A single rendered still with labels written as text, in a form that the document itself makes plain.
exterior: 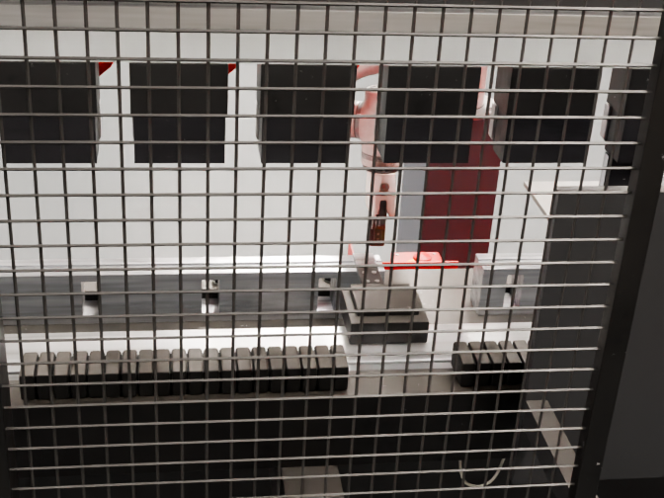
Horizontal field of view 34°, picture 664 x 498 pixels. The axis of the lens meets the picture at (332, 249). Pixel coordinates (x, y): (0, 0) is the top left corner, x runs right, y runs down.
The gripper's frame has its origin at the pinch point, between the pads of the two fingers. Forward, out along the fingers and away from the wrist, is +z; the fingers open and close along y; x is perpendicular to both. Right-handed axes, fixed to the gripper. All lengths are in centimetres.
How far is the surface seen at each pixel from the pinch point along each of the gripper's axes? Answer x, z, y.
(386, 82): 8, -43, -42
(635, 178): -1, -52, -116
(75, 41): 56, -49, -43
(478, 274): -11.6, -7.1, -36.4
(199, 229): 32, 69, 181
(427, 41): 3, -50, -43
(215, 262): 35, -10, -35
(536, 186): -29.4, -14.6, -10.9
